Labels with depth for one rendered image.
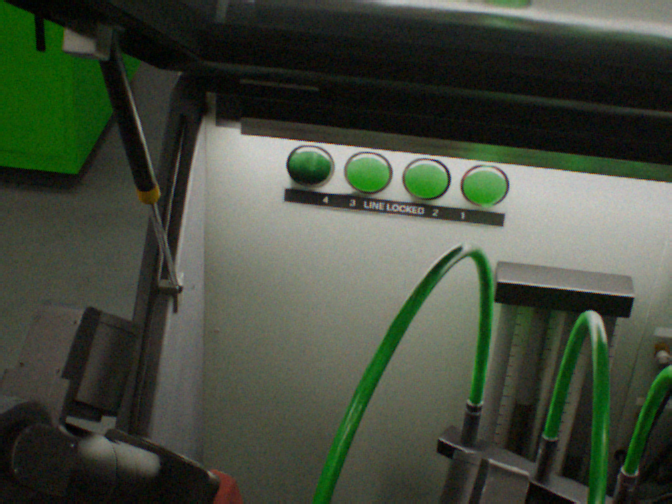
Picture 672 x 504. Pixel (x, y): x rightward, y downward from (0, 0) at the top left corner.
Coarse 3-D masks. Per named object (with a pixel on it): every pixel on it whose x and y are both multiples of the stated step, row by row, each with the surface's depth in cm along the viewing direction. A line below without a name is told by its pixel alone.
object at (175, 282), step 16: (112, 32) 88; (112, 48) 89; (112, 64) 90; (112, 80) 92; (128, 80) 93; (112, 96) 94; (128, 96) 94; (128, 112) 95; (128, 128) 97; (128, 144) 99; (144, 144) 100; (128, 160) 101; (144, 160) 101; (144, 176) 103; (144, 192) 105; (160, 224) 110; (160, 240) 112; (160, 288) 119; (176, 288) 119; (176, 304) 120
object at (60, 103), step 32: (0, 0) 344; (0, 32) 350; (32, 32) 349; (0, 64) 355; (32, 64) 354; (64, 64) 354; (96, 64) 380; (128, 64) 421; (0, 96) 361; (32, 96) 360; (64, 96) 359; (96, 96) 385; (0, 128) 367; (32, 128) 366; (64, 128) 365; (96, 128) 390; (0, 160) 374; (32, 160) 373; (64, 160) 372
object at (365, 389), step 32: (448, 256) 105; (480, 256) 113; (416, 288) 101; (480, 288) 120; (480, 320) 124; (384, 352) 98; (480, 352) 127; (480, 384) 130; (352, 416) 96; (320, 480) 96
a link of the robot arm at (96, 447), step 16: (80, 416) 77; (96, 416) 76; (80, 432) 75; (80, 448) 74; (96, 448) 75; (112, 448) 77; (80, 464) 74; (96, 464) 75; (112, 464) 76; (80, 480) 74; (96, 480) 75; (112, 480) 76; (48, 496) 72; (80, 496) 74; (96, 496) 75
